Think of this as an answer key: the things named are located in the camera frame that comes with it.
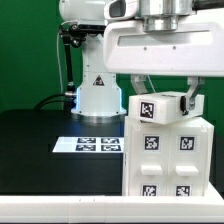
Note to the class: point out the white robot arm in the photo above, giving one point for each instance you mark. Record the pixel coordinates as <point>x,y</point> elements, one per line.
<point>103,96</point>

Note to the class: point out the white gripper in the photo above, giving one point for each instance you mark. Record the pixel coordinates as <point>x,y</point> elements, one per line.
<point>196,48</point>

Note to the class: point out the white base tag plate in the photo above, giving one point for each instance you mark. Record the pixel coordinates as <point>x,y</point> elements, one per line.
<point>89,145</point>

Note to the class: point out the white cabinet body box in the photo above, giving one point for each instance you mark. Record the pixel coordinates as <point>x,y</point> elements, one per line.
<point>196,124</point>

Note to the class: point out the white cabinet door panel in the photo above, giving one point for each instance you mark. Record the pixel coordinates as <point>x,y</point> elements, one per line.
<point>187,164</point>
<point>148,164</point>

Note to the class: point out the white cabinet top block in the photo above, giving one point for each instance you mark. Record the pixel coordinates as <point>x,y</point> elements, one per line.
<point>162,108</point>

